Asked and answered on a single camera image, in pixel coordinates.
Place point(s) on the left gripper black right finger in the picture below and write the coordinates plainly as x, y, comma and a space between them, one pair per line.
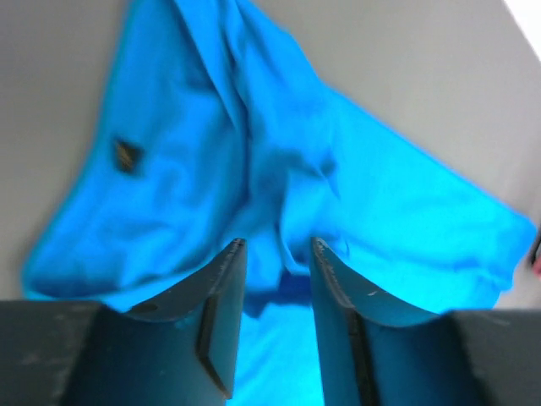
376, 349

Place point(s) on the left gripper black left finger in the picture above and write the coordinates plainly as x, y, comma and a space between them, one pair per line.
177, 348

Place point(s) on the blue t shirt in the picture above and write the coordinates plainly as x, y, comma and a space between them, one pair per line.
214, 127

